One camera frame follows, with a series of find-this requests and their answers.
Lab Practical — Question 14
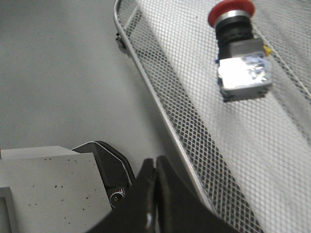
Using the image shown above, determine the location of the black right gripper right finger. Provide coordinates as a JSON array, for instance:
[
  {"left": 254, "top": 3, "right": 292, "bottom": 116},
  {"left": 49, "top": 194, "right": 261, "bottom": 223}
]
[{"left": 155, "top": 156, "right": 238, "bottom": 233}]

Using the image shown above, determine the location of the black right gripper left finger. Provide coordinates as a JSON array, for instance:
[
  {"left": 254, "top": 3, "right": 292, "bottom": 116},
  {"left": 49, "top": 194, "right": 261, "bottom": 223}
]
[{"left": 88, "top": 158, "right": 156, "bottom": 233}]

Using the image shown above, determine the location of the silver mesh tray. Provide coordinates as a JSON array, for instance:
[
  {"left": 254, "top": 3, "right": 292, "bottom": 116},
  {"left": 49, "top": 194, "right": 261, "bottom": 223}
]
[{"left": 114, "top": 0, "right": 311, "bottom": 233}]

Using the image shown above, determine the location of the red emergency stop button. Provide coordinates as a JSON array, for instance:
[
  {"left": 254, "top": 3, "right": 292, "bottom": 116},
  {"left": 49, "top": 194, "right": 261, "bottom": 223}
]
[{"left": 207, "top": 0, "right": 272, "bottom": 102}]

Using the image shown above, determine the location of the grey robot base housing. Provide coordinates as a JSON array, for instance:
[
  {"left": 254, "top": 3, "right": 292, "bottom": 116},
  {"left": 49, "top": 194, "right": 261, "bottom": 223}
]
[{"left": 0, "top": 141, "right": 135, "bottom": 233}]

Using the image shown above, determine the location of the black table foot caster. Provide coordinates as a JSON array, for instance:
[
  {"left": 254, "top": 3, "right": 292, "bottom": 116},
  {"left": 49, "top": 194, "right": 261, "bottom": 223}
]
[{"left": 115, "top": 33, "right": 127, "bottom": 53}]

